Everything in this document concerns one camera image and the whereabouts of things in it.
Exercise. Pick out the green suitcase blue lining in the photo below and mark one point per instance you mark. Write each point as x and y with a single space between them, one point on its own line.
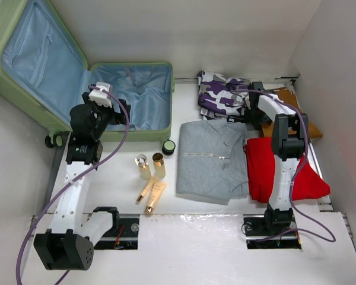
44 72

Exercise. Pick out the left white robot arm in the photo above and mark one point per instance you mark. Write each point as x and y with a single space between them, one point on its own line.
68 243

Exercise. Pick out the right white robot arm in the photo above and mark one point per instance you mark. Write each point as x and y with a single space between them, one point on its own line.
289 143

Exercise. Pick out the red folded garment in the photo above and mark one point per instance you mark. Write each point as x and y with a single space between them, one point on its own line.
261 171

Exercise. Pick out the purple camouflage garment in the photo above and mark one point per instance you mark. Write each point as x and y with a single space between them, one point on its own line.
222 97

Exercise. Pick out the grey folded polo shirt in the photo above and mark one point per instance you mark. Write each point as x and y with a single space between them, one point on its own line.
211 162

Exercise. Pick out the wide beige cosmetic tube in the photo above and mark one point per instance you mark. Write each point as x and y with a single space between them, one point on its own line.
155 195

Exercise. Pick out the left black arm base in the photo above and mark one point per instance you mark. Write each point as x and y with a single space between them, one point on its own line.
123 238

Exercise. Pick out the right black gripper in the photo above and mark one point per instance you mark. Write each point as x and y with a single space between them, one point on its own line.
256 121

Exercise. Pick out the slim beige cosmetic tube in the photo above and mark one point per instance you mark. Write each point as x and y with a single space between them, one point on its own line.
146 189

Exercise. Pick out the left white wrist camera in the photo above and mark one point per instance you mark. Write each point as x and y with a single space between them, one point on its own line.
99 96

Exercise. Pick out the clear glass perfume bottle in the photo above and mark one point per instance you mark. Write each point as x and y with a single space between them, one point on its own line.
143 167

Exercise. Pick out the gold cap lotion bottle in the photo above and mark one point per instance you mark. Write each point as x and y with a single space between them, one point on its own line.
159 167

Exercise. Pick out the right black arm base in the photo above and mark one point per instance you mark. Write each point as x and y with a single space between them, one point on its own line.
259 236

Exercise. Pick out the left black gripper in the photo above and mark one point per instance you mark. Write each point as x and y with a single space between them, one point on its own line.
121 117

